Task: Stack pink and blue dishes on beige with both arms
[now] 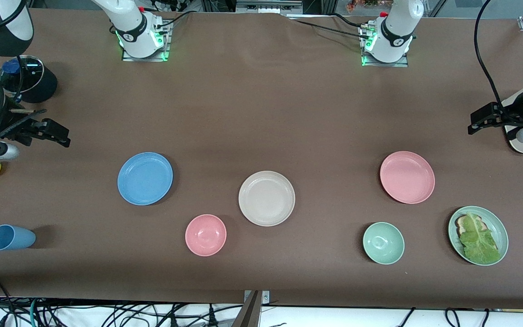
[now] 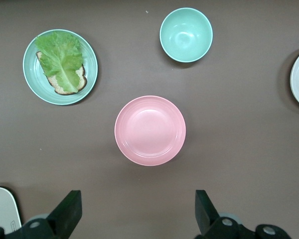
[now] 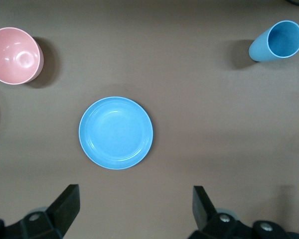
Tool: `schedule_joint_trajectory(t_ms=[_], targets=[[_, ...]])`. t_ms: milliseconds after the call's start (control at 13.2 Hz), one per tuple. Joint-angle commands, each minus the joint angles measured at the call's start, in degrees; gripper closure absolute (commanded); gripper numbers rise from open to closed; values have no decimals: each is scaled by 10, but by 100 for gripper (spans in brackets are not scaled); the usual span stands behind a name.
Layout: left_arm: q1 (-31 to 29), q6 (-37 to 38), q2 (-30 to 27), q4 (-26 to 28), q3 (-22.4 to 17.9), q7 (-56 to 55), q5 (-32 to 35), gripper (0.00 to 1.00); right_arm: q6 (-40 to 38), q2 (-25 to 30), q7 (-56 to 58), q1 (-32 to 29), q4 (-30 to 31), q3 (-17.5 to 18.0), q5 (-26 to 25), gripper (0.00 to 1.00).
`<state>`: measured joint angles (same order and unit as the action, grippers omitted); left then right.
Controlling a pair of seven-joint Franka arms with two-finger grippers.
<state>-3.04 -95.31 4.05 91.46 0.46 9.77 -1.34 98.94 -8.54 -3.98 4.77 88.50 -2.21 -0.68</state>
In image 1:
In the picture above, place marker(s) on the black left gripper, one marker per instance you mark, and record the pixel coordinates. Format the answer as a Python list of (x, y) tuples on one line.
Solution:
[(500, 114)]

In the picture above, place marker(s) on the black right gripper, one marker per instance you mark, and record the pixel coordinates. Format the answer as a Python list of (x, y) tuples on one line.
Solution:
[(12, 129)]

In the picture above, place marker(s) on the pink plate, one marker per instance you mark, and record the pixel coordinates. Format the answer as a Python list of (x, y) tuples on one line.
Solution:
[(407, 177)]

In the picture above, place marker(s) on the blue plate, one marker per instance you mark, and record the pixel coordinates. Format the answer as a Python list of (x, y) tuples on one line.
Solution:
[(145, 178)]

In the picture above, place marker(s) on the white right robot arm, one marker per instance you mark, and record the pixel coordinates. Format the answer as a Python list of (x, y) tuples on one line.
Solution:
[(134, 27)]

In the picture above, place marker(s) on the glass lid with blue knob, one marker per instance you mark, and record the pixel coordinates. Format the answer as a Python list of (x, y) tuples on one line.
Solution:
[(27, 75)]

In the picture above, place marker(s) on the toast slice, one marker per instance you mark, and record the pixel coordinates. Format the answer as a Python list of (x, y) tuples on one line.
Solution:
[(461, 225)]

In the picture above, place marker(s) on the green plate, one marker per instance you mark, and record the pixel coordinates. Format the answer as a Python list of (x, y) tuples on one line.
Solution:
[(500, 231)]

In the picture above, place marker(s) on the blue cup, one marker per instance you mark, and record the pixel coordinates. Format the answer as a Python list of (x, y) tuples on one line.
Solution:
[(11, 237)]

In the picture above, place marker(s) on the green lettuce leaf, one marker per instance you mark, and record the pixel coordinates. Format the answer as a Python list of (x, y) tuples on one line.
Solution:
[(479, 240)]

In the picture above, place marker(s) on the green bowl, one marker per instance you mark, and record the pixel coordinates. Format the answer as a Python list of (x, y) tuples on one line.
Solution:
[(383, 243)]

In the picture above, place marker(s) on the brown table cover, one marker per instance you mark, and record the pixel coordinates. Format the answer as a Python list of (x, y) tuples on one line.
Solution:
[(288, 113)]

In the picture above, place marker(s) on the pink bowl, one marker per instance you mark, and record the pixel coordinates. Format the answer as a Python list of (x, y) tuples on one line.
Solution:
[(205, 235)]

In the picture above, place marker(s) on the beige plate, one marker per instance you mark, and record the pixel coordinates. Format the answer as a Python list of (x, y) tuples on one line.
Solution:
[(266, 198)]

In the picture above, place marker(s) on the silver metal box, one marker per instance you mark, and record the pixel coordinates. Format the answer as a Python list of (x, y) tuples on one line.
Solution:
[(268, 5)]

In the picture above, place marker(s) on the dark stand pole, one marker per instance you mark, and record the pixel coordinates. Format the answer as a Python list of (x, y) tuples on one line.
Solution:
[(250, 313)]

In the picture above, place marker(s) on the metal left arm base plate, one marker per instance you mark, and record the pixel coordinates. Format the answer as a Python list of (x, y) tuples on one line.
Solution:
[(402, 63)]

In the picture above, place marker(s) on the metal table edge bracket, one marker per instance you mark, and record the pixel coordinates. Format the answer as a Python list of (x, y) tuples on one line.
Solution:
[(266, 296)]

